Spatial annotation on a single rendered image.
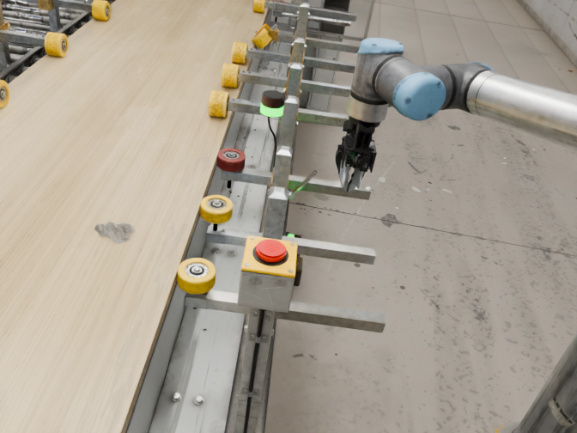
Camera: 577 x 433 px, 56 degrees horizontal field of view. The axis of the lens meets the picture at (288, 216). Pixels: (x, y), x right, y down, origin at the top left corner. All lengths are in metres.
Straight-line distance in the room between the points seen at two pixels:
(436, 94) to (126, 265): 0.71
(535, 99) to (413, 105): 0.21
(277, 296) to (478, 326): 1.95
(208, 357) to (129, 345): 0.38
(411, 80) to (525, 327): 1.83
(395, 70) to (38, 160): 0.93
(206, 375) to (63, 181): 0.59
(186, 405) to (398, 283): 1.58
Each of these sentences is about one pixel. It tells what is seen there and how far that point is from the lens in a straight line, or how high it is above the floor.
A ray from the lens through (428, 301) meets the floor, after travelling 2.62.
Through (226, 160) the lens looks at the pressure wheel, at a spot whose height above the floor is 0.91.
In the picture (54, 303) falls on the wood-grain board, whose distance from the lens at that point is 1.12.
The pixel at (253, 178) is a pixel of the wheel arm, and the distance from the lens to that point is 1.58.
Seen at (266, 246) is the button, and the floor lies 1.23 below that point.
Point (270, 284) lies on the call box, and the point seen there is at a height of 1.20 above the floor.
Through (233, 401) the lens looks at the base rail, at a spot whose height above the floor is 0.70.
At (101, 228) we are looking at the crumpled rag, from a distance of 1.27.
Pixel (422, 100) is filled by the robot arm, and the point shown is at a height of 1.30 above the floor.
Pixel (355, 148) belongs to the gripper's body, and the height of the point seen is 1.12.
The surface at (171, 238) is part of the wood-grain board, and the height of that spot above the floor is 0.90.
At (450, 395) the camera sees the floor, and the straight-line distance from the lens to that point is 2.29.
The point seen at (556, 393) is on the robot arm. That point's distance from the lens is 0.92.
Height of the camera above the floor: 1.68
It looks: 35 degrees down
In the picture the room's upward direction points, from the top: 9 degrees clockwise
